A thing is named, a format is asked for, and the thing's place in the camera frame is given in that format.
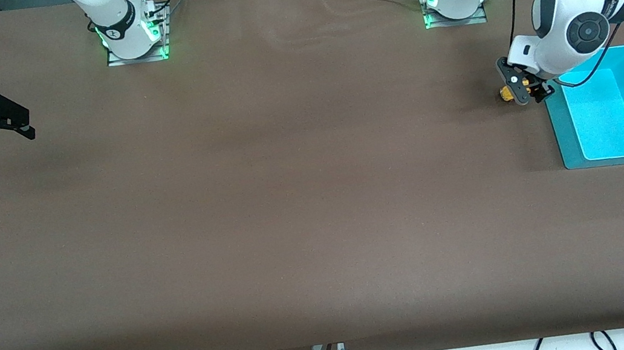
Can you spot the brown table cover sheet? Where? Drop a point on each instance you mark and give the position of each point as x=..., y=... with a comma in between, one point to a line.
x=319, y=229

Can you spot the teal plastic storage bin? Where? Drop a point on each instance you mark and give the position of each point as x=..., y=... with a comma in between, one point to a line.
x=604, y=122

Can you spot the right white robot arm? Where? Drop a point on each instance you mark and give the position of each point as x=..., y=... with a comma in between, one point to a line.
x=120, y=25

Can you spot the yellow beetle toy car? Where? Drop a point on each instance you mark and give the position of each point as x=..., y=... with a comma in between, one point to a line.
x=504, y=94

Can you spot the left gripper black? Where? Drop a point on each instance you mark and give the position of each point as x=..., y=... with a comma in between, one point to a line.
x=539, y=89

